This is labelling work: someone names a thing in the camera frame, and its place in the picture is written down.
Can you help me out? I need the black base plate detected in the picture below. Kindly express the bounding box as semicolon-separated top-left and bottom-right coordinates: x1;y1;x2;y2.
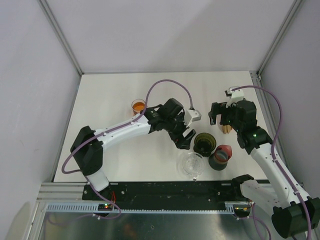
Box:
82;180;249;210

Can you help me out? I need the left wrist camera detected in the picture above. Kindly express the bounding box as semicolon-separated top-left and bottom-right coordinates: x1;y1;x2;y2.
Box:
184;108;202;127

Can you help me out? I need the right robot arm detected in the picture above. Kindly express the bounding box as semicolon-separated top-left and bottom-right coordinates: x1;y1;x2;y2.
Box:
208;100;320;239

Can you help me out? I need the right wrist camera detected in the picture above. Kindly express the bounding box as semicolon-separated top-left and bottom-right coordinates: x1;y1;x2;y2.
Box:
225;86;245;108

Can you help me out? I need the orange glass flask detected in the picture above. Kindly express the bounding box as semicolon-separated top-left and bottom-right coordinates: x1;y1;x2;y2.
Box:
131;99;145;116

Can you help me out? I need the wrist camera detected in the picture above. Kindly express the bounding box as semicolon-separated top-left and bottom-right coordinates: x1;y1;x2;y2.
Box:
184;108;202;127
225;86;245;108

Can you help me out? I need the left aluminium frame post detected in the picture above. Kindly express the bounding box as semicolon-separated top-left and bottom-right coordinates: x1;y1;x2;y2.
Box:
37;0;84;77

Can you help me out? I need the brown coffee filter stack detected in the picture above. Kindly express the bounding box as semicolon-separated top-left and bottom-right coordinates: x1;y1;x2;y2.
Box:
220;117;233;134

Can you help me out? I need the dark green dripper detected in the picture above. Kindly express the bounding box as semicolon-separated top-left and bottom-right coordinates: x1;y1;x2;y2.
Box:
193;132;217;157

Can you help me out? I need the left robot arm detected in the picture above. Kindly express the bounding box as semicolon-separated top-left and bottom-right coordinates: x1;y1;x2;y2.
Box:
70;98;202;200

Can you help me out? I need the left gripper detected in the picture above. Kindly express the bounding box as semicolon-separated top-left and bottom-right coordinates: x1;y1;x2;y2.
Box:
163;112;196;150

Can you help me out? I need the clear glass dripper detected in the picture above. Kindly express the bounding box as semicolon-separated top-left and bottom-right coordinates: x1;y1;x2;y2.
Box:
177;152;206;182

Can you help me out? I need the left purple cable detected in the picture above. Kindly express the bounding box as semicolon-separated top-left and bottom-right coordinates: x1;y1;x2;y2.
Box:
46;78;196;226

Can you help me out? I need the grey cable duct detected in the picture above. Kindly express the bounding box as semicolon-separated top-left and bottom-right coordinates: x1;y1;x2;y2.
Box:
45;201;252;214

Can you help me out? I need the aluminium frame post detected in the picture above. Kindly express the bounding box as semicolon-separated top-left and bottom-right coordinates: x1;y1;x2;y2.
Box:
37;0;84;77
256;0;306;76

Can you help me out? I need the right aluminium frame post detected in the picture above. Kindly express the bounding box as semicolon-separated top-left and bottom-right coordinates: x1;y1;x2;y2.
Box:
256;0;306;76

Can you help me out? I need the aluminium rail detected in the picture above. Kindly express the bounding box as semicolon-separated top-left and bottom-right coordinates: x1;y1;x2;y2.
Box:
37;182;86;202

